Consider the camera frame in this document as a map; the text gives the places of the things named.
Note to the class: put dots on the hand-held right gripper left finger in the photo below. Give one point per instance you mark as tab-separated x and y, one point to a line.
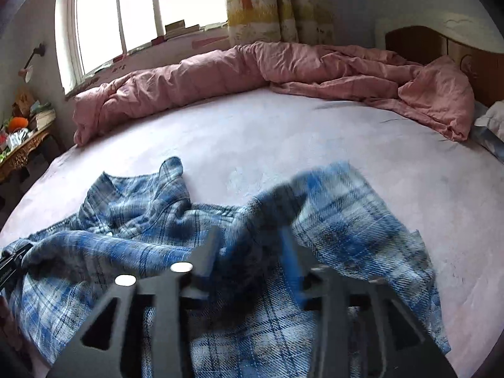
206	256

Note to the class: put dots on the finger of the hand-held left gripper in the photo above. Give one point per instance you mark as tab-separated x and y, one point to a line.
13	262

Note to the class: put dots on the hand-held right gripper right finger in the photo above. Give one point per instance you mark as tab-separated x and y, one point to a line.
292	269

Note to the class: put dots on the blue plaid shirt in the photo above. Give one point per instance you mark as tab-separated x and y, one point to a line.
138	252

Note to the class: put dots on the carved wooden side table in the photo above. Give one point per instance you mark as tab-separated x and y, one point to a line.
23	151

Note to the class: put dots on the bed with pink sheet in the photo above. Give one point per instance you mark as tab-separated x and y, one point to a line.
275	145

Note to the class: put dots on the stack of books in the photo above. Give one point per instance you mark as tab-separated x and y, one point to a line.
42	117

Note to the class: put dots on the pink duvet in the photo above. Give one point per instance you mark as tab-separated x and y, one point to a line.
244	69

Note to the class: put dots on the books on windowsill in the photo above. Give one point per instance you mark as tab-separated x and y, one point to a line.
181	29

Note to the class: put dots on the light blue pillow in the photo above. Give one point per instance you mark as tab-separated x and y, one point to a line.
490	126

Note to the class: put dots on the white framed window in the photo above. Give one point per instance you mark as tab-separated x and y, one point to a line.
102	19

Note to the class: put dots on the patterned yellow curtain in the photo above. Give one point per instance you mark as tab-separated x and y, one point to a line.
275	4

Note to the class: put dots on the wooden headboard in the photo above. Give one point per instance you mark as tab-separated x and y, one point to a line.
476	59

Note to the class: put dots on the wall lamp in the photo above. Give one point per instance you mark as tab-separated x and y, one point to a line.
28	71

